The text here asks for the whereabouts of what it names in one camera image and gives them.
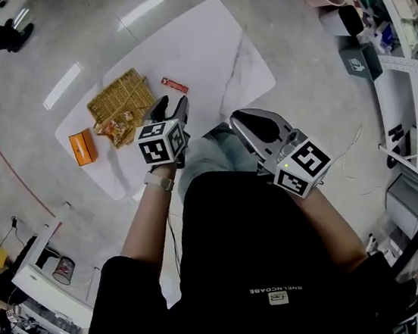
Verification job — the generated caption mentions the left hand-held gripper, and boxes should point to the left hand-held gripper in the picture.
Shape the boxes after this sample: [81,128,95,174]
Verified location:
[132,92,199,174]

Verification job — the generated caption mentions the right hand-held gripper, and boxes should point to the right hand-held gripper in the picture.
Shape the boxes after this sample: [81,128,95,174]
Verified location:
[228,98,338,208]

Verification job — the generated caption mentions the red packet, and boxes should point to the red packet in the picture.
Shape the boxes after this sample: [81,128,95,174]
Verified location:
[160,73,190,97]

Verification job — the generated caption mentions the golden woven basket container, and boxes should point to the golden woven basket container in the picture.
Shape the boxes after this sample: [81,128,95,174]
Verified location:
[83,65,160,129]

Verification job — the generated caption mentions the orange snack packet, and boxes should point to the orange snack packet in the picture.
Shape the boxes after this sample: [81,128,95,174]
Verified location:
[92,109,143,153]

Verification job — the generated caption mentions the orange small box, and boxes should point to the orange small box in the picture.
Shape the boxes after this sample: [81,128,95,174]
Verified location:
[67,126,100,168]

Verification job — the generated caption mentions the person's left forearm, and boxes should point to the person's left forearm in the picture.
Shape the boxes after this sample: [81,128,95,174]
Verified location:
[110,162,188,268]

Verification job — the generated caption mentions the person's right forearm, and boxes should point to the person's right forearm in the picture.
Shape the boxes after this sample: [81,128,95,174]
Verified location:
[286,177,371,282]

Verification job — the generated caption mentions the person's blue jeans legs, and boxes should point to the person's blue jeans legs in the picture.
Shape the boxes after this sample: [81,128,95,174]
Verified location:
[169,117,263,196]

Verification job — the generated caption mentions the white marble table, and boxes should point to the white marble table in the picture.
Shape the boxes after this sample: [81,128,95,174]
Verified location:
[39,0,290,209]

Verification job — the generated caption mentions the dark green box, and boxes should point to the dark green box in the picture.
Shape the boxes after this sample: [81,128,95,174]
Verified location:
[338,40,385,86]

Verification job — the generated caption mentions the white bin with black lid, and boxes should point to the white bin with black lid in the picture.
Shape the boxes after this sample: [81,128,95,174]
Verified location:
[318,2,367,41]

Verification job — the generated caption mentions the person's black shirt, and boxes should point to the person's black shirt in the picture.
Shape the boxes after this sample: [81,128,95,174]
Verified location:
[62,146,418,334]

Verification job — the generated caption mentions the white shelving unit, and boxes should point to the white shelving unit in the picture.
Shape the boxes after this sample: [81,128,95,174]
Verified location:
[357,0,418,209]

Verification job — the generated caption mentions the white side desk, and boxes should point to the white side desk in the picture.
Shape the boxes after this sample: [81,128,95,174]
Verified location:
[2,204,100,329]

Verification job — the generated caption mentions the beige wrist watch strap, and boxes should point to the beige wrist watch strap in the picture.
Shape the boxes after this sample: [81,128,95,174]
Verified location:
[142,167,177,195]

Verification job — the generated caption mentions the white floor cable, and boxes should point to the white floor cable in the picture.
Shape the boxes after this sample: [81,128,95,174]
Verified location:
[325,125,377,200]

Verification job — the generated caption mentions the wire mesh waste basket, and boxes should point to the wire mesh waste basket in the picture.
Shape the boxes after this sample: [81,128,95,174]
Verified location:
[49,254,79,289]

